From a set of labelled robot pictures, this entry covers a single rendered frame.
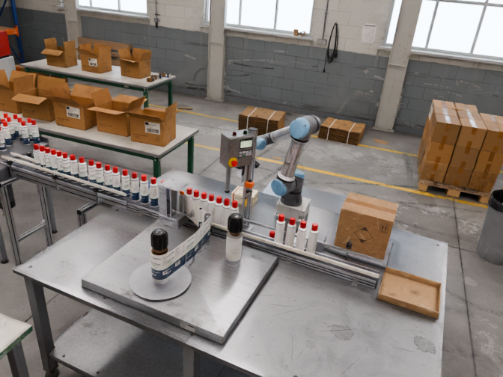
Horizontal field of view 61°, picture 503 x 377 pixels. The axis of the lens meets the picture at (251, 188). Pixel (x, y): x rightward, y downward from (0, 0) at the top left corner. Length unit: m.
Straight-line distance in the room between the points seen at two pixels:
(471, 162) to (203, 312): 4.25
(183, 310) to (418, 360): 1.08
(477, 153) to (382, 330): 3.73
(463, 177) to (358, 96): 2.78
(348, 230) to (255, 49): 5.86
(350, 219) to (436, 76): 5.34
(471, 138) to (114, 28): 6.87
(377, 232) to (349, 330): 0.65
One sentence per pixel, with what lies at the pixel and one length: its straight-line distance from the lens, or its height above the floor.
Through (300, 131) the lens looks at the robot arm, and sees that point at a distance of 2.51.
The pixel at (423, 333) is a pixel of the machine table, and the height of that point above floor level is 0.83.
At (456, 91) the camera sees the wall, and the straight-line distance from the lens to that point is 7.73.
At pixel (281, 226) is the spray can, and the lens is 2.45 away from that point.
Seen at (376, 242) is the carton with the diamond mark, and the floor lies 0.96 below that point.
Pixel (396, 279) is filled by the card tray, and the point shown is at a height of 0.83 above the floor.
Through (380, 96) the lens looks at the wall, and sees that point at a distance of 7.75.
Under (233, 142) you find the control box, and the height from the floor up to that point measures 1.45.
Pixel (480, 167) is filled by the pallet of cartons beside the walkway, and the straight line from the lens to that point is 5.71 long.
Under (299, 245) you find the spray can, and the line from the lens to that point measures 2.46.
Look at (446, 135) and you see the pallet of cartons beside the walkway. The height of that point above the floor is 0.74.
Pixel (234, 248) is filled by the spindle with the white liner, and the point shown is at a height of 1.00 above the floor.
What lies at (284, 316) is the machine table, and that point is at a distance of 2.17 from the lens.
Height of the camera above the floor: 2.32
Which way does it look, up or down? 27 degrees down
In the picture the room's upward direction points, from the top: 5 degrees clockwise
